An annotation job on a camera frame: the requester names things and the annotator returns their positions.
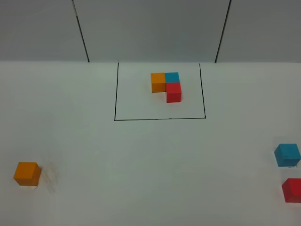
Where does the red template block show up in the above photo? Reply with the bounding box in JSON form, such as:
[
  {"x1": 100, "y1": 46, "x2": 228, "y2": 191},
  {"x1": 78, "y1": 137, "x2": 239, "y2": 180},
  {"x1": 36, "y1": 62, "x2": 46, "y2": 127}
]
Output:
[{"x1": 166, "y1": 82, "x2": 182, "y2": 103}]

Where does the orange template block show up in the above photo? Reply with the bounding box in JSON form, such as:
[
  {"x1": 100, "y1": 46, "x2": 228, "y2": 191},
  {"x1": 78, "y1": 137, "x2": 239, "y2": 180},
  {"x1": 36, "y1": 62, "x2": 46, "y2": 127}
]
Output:
[{"x1": 151, "y1": 73, "x2": 166, "y2": 93}]

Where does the blue template block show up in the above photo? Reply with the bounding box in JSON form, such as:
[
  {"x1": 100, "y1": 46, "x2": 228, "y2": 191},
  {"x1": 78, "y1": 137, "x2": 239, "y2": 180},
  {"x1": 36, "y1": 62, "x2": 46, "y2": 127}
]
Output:
[{"x1": 165, "y1": 72, "x2": 180, "y2": 83}]

